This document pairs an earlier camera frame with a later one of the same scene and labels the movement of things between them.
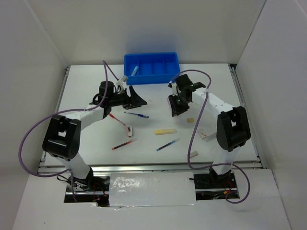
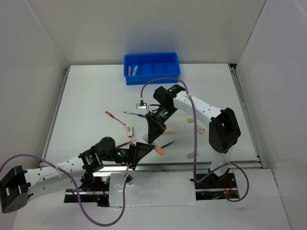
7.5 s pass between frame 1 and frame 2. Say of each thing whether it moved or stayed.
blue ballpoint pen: stayed
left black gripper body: moved
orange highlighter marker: moved
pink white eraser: stayed
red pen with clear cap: stayed
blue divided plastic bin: stayed
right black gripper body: moved
